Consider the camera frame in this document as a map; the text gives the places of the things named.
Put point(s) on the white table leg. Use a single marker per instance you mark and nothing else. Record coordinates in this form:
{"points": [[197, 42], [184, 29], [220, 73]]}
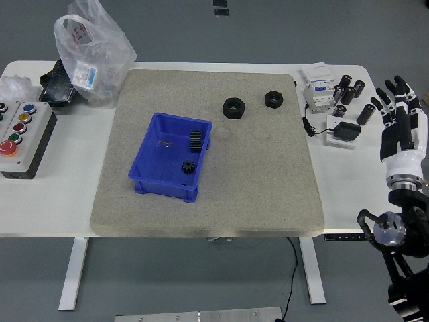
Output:
{"points": [[313, 275], [73, 275]]}

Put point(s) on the metal plate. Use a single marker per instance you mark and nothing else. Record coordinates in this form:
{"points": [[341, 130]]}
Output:
{"points": [[201, 315]]}

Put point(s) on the blue plastic bin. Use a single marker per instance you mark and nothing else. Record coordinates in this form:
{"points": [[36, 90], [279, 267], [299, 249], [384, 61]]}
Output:
{"points": [[157, 167]]}

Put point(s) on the crumpled clear plastic wrap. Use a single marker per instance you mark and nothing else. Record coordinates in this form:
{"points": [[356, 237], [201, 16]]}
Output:
{"points": [[15, 87]]}

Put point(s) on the white switch box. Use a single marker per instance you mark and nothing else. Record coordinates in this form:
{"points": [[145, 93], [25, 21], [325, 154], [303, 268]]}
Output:
{"points": [[316, 72]]}

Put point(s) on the dark floor plate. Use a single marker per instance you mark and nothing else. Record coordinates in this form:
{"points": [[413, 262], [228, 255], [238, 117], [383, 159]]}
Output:
{"points": [[222, 12], [219, 2]]}

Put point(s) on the small black hex nut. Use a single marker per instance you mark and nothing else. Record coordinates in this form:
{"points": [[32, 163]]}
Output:
{"points": [[274, 99]]}

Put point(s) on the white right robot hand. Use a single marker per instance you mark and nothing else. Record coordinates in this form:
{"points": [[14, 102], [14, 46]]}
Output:
{"points": [[403, 161]]}

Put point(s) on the white blue carton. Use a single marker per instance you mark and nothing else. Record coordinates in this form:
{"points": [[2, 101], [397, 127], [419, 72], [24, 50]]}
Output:
{"points": [[85, 75]]}

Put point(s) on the black table control panel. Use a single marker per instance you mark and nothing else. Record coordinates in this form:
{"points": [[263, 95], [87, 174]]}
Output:
{"points": [[343, 237]]}

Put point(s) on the grey-brown mat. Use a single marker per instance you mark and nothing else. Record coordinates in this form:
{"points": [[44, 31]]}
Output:
{"points": [[234, 201]]}

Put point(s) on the translucent plastic bag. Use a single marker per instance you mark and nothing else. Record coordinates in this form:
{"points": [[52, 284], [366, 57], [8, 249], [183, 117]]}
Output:
{"points": [[100, 43]]}

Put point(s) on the large black gear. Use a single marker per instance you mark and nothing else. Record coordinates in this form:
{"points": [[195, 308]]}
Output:
{"points": [[195, 141]]}

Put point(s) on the cardboard piece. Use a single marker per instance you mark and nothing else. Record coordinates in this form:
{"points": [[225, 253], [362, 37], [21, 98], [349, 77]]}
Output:
{"points": [[426, 97]]}

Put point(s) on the small clear plastic bag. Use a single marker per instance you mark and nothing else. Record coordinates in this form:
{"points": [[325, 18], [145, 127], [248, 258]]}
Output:
{"points": [[164, 145]]}

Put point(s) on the black power adapter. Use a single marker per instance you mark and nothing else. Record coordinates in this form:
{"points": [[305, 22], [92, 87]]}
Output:
{"points": [[347, 131]]}

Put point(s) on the black capacitor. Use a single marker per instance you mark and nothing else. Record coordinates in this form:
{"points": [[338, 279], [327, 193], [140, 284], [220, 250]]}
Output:
{"points": [[340, 111], [338, 94], [345, 81], [366, 114], [348, 95], [358, 89]]}

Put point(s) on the white circuit breaker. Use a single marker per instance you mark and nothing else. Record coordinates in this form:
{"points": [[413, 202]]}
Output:
{"points": [[318, 97]]}

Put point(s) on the large black hex nut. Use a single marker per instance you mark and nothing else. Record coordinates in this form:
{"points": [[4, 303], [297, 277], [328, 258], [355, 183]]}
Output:
{"points": [[234, 109]]}

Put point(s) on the grey under-table bracket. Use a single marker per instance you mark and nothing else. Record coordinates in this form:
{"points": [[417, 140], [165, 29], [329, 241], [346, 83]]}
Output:
{"points": [[219, 241]]}

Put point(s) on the white plate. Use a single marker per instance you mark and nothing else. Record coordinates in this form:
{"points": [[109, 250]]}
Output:
{"points": [[330, 141]]}

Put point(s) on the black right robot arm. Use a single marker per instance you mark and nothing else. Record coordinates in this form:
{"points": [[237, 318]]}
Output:
{"points": [[407, 198]]}

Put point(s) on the grey five-button control box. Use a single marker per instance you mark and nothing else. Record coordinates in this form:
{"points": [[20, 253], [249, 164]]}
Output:
{"points": [[33, 141]]}

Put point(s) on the small black gear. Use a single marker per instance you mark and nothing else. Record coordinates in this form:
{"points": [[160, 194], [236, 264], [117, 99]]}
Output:
{"points": [[188, 167]]}

